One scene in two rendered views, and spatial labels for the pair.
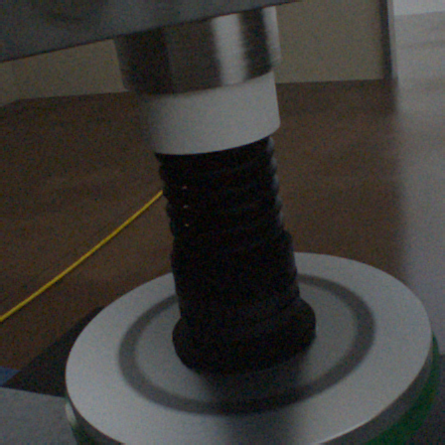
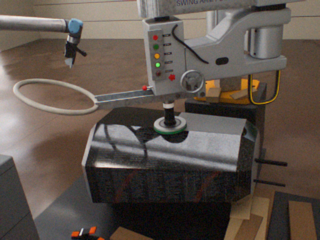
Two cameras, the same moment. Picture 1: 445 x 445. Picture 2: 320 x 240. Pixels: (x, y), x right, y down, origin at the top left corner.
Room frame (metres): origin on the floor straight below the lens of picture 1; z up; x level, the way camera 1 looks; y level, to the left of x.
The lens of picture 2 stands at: (2.25, -0.22, 1.82)
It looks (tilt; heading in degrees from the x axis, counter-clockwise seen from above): 26 degrees down; 175
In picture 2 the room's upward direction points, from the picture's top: 5 degrees counter-clockwise
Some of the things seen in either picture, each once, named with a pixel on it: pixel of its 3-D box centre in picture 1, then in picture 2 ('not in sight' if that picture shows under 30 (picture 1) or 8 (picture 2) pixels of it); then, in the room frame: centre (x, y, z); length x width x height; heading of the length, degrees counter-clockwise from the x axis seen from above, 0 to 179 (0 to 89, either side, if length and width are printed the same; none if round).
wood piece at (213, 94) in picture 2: not in sight; (213, 94); (-0.18, 0.44, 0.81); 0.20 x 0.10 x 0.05; 157
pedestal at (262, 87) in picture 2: not in sight; (227, 128); (-0.37, 0.61, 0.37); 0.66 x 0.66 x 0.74; 59
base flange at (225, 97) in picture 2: not in sight; (227, 89); (-0.37, 0.61, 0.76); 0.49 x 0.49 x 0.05; 59
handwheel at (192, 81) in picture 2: not in sight; (190, 80); (0.45, 0.13, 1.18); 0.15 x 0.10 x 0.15; 95
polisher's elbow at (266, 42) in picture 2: not in sight; (266, 39); (0.28, 0.65, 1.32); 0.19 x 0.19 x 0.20
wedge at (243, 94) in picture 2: not in sight; (243, 93); (-0.13, 0.67, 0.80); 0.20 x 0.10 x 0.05; 99
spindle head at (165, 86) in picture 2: not in sight; (177, 56); (0.33, 0.08, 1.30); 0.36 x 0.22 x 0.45; 95
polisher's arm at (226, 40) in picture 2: not in sight; (227, 52); (0.32, 0.39, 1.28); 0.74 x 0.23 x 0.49; 95
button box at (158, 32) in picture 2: not in sight; (156, 55); (0.46, -0.06, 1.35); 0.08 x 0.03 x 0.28; 95
